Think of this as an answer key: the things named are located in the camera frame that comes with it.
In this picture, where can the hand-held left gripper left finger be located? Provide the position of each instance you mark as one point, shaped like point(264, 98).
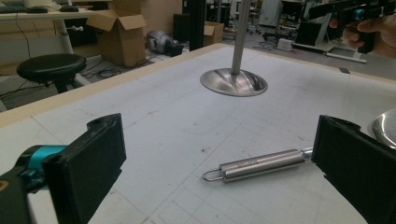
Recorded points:
point(90, 168)

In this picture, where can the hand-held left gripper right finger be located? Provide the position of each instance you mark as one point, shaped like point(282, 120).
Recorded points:
point(351, 161)

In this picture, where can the black cabinet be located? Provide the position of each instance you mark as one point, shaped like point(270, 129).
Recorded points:
point(308, 32)

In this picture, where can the small white box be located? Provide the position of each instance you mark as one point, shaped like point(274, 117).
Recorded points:
point(284, 44)

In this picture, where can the white grid cutting mat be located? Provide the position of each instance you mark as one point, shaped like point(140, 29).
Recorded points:
point(174, 124)

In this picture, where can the black round stool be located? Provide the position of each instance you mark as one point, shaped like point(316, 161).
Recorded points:
point(51, 67)

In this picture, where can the small cardboard box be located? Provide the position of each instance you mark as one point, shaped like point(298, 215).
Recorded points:
point(213, 32)

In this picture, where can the black upright column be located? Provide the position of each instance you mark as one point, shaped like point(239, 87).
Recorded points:
point(197, 25)

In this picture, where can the large open cardboard box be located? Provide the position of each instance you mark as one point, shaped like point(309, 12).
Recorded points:
point(120, 34)

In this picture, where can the black speaker box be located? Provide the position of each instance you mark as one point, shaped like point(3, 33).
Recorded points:
point(181, 28)

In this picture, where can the grey device on floor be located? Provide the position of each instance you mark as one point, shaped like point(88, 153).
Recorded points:
point(158, 42)

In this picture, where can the white desk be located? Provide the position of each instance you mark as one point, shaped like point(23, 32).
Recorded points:
point(46, 15)

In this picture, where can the black flat desk item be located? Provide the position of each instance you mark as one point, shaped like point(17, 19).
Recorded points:
point(69, 8)

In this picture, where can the black computer mouse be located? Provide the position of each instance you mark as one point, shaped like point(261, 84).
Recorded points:
point(37, 10)

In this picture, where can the black keyboard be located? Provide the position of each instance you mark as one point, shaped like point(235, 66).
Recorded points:
point(12, 9)

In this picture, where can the white floor rail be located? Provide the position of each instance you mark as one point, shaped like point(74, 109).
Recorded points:
point(339, 56)

